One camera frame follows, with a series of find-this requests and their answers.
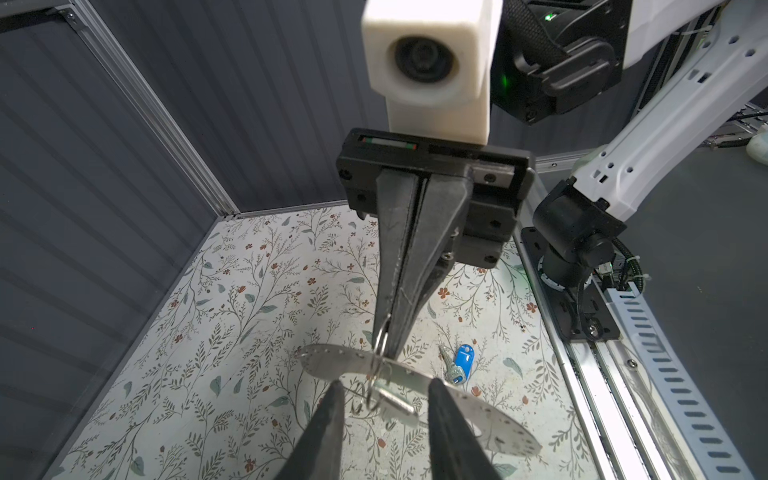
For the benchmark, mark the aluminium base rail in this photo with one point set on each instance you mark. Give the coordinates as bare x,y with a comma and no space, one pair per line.
642,415

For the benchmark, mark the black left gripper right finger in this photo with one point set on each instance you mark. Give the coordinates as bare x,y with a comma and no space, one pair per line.
454,451

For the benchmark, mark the mint green key tag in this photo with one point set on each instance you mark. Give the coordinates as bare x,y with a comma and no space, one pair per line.
395,404

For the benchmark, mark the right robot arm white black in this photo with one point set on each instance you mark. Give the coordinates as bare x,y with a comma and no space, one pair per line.
552,56

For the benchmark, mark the perforated metal ring plate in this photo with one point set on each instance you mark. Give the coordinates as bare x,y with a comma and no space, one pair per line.
496,430

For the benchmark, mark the blue key tag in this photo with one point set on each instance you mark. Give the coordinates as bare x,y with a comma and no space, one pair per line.
461,365

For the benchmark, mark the aluminium frame corner post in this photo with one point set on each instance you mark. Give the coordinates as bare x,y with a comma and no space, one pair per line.
84,19

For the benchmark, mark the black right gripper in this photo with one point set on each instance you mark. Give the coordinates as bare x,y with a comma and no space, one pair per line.
460,204

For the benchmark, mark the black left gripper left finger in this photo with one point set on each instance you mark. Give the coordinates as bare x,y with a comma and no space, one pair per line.
318,453

